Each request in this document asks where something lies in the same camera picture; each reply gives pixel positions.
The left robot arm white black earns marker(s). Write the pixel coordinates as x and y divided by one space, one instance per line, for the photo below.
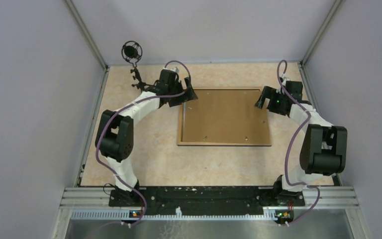
115 135

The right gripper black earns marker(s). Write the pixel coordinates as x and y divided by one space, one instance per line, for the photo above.
266 93

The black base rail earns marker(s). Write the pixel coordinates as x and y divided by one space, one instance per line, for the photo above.
205 200

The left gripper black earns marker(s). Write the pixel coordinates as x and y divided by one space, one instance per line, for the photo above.
189 95

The white cable duct strip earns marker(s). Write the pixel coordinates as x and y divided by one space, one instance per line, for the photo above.
127 215

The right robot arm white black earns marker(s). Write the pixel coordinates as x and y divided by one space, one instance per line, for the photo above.
324 148

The black microphone on tripod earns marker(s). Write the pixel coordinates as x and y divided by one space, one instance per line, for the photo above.
131 52

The wooden picture frame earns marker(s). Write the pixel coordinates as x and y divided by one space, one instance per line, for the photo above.
224 117

